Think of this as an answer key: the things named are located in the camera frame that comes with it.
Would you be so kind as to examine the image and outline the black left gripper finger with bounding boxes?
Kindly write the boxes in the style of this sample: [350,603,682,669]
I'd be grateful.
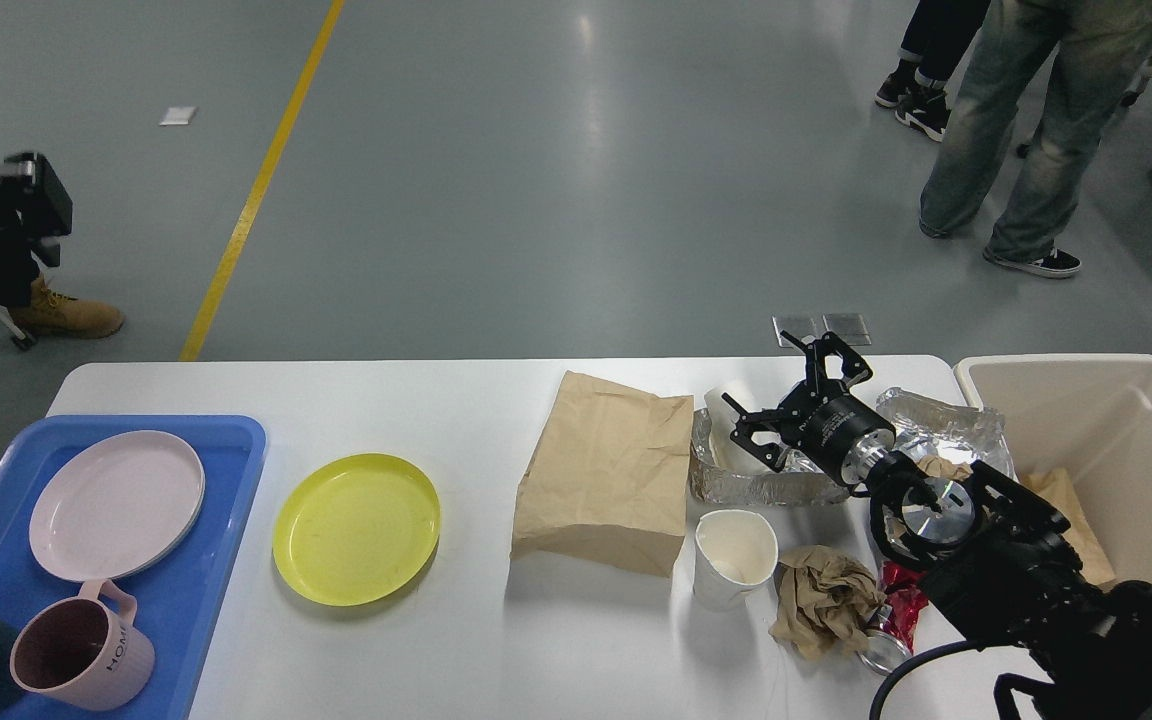
[0,152,73,268]

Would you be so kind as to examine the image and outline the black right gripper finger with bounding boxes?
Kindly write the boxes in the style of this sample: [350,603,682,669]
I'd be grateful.
[721,392,795,473]
[781,331,873,401]

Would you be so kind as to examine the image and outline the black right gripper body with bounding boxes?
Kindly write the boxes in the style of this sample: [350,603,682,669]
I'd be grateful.
[776,395,896,487]

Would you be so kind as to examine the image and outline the brown paper bag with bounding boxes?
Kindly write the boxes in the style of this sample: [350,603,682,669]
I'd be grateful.
[509,372,695,577]

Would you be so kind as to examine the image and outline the yellow plate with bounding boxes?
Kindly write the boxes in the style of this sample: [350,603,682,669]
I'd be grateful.
[271,454,442,607]

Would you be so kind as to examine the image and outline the pink mug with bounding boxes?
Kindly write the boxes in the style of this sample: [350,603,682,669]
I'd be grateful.
[9,579,156,712]

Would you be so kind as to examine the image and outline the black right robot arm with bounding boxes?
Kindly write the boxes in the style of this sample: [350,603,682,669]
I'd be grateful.
[723,332,1152,719]

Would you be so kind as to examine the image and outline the aluminium foil tray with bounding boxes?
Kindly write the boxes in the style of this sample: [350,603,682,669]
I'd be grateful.
[687,409,849,507]

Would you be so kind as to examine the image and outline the person in black clothes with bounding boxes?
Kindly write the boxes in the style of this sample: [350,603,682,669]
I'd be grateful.
[0,230,126,457]

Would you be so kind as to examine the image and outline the metal floor socket plates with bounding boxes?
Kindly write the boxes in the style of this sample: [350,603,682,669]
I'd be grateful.
[771,313,872,348]

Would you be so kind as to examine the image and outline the white paper cup in tray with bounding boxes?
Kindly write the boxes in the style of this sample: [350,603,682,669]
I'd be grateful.
[705,381,772,477]

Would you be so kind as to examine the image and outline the crumpled foil sheet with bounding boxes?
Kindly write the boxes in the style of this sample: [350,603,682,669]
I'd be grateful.
[876,387,1018,480]

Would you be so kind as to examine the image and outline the crumpled brown paper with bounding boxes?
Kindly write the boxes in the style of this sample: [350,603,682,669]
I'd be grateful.
[770,544,886,661]

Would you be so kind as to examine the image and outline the white floor marker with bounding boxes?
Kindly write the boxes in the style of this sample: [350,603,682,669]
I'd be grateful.
[159,106,197,127]

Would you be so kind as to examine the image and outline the red wrapper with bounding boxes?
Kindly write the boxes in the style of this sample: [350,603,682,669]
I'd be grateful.
[878,560,929,653]

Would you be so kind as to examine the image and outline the metal can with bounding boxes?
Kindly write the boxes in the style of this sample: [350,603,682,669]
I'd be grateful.
[856,612,914,676]

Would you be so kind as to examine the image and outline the brown paper in bin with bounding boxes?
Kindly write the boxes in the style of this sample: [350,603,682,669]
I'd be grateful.
[1021,468,1117,588]

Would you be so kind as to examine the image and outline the beige plastic bin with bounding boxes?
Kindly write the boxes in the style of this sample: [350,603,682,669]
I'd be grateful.
[955,354,1152,583]

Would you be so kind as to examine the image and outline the pink plate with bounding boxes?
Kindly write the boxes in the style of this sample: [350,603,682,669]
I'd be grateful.
[28,430,206,583]

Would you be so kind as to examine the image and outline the person in dark jeans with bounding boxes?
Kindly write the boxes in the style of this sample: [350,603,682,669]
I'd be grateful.
[874,1,990,143]

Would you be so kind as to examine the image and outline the blue plastic tray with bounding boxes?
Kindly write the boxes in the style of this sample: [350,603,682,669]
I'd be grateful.
[0,415,266,719]

